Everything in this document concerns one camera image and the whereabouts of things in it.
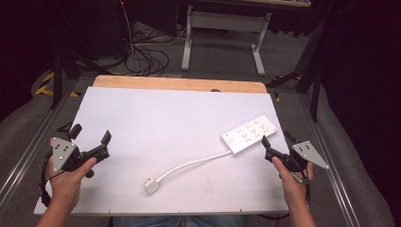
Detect person's blue jeans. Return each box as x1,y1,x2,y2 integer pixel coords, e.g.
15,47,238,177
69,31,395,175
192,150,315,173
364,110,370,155
112,215,249,227

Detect white red hanging cable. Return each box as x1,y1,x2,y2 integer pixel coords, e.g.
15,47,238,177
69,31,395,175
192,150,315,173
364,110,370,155
120,0,135,56

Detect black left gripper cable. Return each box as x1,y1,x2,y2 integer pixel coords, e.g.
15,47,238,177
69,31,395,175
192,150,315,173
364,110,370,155
38,150,54,208

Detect white power strip cable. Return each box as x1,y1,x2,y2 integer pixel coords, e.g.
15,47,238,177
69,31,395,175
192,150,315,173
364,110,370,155
155,149,233,183

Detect tangle of black floor cables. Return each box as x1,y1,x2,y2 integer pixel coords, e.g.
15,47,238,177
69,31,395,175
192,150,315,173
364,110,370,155
123,27,171,78

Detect white plug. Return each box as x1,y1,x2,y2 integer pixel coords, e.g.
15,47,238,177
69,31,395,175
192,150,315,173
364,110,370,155
144,177,161,196

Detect white metal desk frame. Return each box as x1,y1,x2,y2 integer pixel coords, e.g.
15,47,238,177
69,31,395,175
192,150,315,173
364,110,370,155
181,4,272,77

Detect white power strip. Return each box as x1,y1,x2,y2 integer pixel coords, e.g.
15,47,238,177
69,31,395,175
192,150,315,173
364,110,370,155
219,114,279,156

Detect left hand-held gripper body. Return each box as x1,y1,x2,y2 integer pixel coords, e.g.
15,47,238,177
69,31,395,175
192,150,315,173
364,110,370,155
51,136,111,173

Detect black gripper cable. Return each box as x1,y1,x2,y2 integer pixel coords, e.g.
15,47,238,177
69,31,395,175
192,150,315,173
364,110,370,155
301,169,312,206
38,150,54,208

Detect black metal stand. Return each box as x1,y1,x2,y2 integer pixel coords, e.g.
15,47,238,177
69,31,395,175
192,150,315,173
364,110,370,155
46,0,112,111
265,17,327,123

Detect yellow black floor tape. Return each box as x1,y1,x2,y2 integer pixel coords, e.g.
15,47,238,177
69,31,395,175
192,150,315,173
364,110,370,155
34,71,80,98

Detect person's right hand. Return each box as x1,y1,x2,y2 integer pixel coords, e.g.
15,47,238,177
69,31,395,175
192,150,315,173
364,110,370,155
270,156,315,206

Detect aluminium rail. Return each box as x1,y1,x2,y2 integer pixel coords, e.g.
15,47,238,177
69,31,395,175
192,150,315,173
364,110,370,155
0,78,80,204
297,94,361,227

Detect white table board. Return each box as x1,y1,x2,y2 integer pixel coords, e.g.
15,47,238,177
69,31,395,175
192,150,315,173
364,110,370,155
33,86,291,217

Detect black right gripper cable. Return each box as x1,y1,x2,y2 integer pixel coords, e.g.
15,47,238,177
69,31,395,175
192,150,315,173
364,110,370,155
301,169,312,206

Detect person's left hand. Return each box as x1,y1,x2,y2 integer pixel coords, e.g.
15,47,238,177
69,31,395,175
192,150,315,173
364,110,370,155
46,137,98,209

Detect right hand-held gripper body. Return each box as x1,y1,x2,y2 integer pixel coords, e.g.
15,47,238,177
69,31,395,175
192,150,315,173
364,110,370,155
264,140,331,173

